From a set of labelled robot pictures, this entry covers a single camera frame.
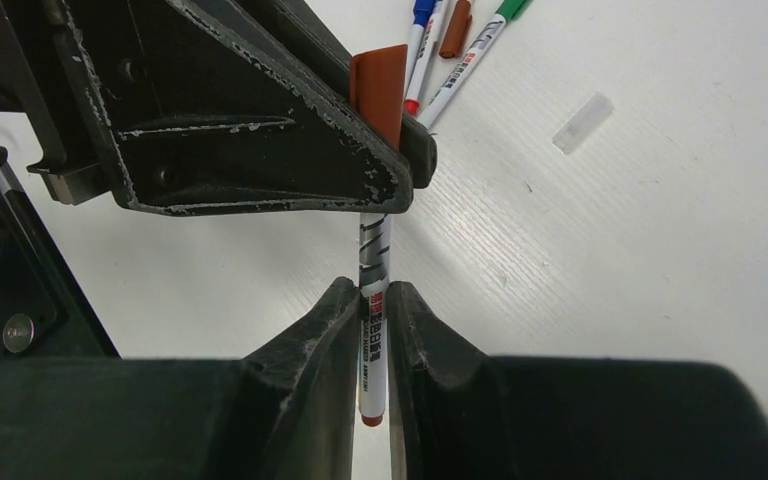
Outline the clear pen cap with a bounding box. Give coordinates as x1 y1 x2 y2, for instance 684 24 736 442
552 93 614 155

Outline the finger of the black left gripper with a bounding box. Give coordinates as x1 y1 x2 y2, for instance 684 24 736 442
238 0 437 189
52 1 413 216

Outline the brown cap marker left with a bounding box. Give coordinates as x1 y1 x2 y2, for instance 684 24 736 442
404 1 473 116

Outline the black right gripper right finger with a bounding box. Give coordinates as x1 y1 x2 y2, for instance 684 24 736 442
387 282 768 479

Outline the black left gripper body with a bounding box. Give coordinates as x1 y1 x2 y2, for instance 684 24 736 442
0 1 110 205

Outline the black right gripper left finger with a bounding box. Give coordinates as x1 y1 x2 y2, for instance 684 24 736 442
0 277 360 479

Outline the green cap marker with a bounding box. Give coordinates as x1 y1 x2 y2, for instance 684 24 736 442
417 0 532 127

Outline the blue cap marker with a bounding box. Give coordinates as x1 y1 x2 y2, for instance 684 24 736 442
404 0 436 93

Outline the brown marker cap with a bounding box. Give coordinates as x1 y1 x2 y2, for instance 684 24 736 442
349 44 408 149

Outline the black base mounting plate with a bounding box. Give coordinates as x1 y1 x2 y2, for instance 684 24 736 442
0 146 119 363

